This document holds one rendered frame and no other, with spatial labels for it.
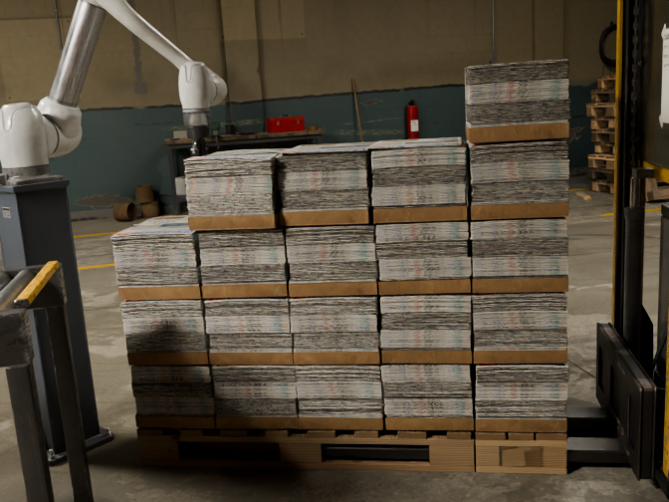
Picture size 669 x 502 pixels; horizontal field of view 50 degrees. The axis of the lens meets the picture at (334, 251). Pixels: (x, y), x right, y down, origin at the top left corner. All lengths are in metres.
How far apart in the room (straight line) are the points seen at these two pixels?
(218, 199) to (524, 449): 1.26
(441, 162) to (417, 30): 7.38
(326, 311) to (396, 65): 7.28
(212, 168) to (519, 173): 0.93
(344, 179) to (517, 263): 0.58
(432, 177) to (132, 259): 1.01
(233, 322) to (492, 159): 0.97
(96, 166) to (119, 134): 0.47
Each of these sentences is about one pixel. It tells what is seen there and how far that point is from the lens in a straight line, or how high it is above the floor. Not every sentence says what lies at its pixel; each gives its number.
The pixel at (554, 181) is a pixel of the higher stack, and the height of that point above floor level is 0.94.
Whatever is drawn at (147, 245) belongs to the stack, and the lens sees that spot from 2.43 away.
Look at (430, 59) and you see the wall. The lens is 9.55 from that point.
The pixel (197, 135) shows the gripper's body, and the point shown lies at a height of 1.13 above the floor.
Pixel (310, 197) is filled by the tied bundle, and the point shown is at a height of 0.92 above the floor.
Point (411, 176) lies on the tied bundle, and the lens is 2.20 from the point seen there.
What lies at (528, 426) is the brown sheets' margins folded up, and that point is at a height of 0.16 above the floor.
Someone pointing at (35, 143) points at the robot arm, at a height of 1.13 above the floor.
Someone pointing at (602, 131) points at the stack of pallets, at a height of 0.69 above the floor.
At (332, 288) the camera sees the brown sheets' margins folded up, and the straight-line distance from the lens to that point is 2.29.
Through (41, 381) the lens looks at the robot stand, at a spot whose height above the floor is 0.29.
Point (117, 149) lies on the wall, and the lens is 9.02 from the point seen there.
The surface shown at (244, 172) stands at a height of 1.01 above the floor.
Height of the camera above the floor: 1.21
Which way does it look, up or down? 12 degrees down
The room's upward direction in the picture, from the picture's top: 4 degrees counter-clockwise
